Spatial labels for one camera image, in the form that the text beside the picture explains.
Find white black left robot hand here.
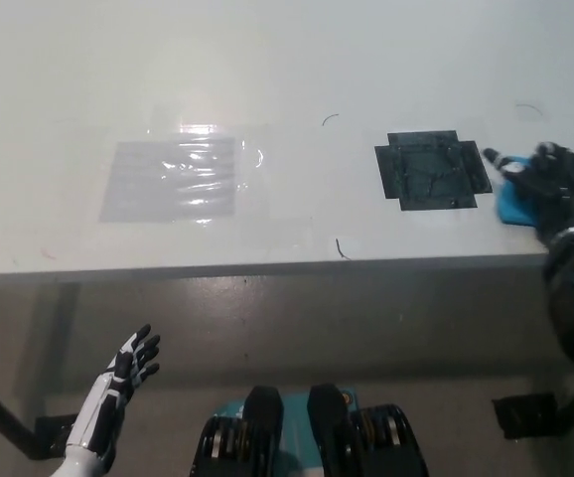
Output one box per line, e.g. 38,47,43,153
66,324,162,461

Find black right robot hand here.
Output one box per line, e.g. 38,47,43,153
483,141,574,244

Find blue soft sponge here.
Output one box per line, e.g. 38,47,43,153
495,154,541,228

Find black teal robot torso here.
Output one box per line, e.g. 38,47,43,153
187,383,430,477

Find black table foot plate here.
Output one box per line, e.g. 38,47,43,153
33,414,77,458
491,392,566,441

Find black tape patch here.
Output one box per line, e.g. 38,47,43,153
373,129,495,213

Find clear plastic sheet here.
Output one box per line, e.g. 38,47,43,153
98,137,241,225

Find clear plastic film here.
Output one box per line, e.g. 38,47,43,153
58,101,317,249

